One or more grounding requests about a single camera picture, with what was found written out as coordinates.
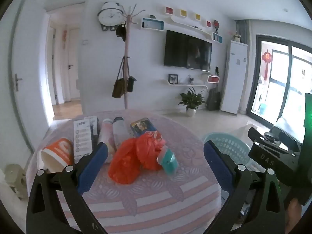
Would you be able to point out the white curved upper shelf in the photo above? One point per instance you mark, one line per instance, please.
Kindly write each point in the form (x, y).
(173, 20)

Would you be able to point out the dark blue snack packet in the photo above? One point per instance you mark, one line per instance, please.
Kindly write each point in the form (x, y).
(142, 126)

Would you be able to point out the framed butterfly picture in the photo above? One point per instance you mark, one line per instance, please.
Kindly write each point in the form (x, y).
(173, 79)

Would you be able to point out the clear bottle dark cap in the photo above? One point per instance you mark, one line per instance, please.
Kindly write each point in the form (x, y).
(120, 131)

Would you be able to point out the white standing air conditioner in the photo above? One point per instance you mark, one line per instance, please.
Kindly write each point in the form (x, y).
(234, 77)

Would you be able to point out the brown hanging handbag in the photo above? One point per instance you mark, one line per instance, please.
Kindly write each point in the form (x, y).
(121, 82)

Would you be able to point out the blue white box shelf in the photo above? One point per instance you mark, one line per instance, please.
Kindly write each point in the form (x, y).
(152, 24)

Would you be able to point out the small vase on shelf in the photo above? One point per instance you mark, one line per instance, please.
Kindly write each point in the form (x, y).
(191, 79)

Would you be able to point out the white lower wall shelf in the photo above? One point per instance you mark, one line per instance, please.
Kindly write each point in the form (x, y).
(165, 82)

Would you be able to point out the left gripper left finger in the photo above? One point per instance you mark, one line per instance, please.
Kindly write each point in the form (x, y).
(44, 210)

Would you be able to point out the pink patterned tablecloth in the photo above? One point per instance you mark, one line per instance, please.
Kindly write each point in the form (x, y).
(155, 202)

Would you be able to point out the pink yogurt bottle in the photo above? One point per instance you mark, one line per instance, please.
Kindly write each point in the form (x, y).
(106, 135)

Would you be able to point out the red white box shelf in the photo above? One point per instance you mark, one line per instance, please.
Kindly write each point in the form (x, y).
(213, 79)

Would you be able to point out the black hanging bag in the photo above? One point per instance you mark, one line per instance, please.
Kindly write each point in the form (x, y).
(131, 81)

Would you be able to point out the orange paper cup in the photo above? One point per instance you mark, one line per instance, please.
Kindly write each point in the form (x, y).
(58, 155)

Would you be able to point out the teal item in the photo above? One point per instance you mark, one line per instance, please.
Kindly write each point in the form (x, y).
(167, 159)

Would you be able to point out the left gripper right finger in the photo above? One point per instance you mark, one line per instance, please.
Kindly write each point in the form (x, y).
(266, 213)

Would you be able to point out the beige plastic stool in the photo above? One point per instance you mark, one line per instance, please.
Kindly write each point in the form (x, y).
(16, 179)

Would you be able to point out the black hat on stand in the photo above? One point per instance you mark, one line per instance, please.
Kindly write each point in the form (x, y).
(121, 31)

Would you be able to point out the glass balcony sliding door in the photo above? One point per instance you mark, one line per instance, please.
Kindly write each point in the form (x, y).
(282, 95)

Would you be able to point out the white hallway door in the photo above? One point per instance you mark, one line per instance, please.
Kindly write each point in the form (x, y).
(73, 63)

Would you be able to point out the black guitar bag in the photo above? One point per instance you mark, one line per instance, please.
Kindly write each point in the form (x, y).
(213, 100)

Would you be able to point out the panda wall clock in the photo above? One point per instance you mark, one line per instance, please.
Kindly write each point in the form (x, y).
(110, 16)

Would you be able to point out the teal plastic laundry basket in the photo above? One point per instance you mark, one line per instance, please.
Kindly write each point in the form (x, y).
(230, 145)

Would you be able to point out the potted green plant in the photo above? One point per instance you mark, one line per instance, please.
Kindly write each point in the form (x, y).
(191, 100)

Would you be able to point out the pink coat stand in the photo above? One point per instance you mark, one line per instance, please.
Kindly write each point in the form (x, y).
(129, 21)

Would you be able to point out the white door with handle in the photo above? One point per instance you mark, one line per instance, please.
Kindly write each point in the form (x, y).
(29, 70)

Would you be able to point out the person's right hand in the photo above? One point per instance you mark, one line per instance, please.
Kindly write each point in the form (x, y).
(294, 211)

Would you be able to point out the red chinese knot ornament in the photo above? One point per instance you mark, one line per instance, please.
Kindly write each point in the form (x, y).
(267, 58)

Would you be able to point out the small blue box shelf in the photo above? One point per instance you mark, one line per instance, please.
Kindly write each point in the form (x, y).
(216, 37)

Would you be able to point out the wall mounted black television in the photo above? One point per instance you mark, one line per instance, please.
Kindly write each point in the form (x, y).
(186, 51)

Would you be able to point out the white blue milk carton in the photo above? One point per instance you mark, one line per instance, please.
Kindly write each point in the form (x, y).
(85, 136)

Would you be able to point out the red plastic bag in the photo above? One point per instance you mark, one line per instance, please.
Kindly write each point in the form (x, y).
(135, 155)

